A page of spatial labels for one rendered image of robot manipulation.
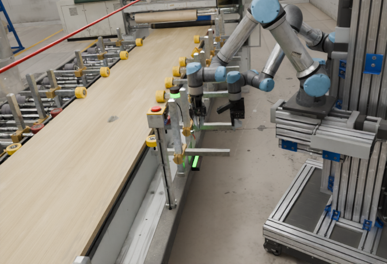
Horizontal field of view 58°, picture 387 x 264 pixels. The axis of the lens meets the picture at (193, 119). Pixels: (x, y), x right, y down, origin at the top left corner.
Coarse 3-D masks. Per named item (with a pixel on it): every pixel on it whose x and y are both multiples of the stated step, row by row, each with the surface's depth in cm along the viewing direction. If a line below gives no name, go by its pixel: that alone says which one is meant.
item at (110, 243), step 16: (144, 160) 192; (128, 176) 169; (144, 176) 191; (128, 192) 169; (144, 192) 191; (112, 208) 152; (128, 208) 169; (112, 224) 151; (128, 224) 169; (96, 240) 136; (112, 240) 150; (96, 256) 136; (112, 256) 150
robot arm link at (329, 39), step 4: (332, 32) 211; (328, 36) 209; (332, 36) 205; (324, 40) 211; (328, 40) 209; (332, 40) 205; (324, 44) 211; (328, 44) 209; (332, 44) 206; (324, 48) 212; (328, 48) 210; (332, 48) 207; (328, 52) 211; (328, 56) 212
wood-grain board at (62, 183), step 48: (144, 48) 367; (192, 48) 348; (96, 96) 256; (144, 96) 247; (48, 144) 196; (96, 144) 191; (144, 144) 188; (0, 192) 160; (48, 192) 156; (96, 192) 153; (0, 240) 132; (48, 240) 129
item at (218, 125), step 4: (168, 124) 213; (180, 124) 212; (192, 124) 210; (204, 124) 208; (208, 124) 208; (212, 124) 208; (216, 124) 207; (220, 124) 207; (224, 124) 206; (228, 124) 206; (164, 128) 214; (168, 128) 213; (180, 128) 212; (196, 128) 210; (200, 128) 209; (204, 128) 209; (208, 128) 208; (212, 128) 208; (216, 128) 208; (220, 128) 207; (224, 128) 207; (228, 128) 206
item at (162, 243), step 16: (208, 112) 264; (192, 160) 204; (176, 176) 192; (192, 176) 202; (176, 192) 179; (176, 208) 168; (160, 224) 159; (176, 224) 163; (160, 240) 150; (160, 256) 143
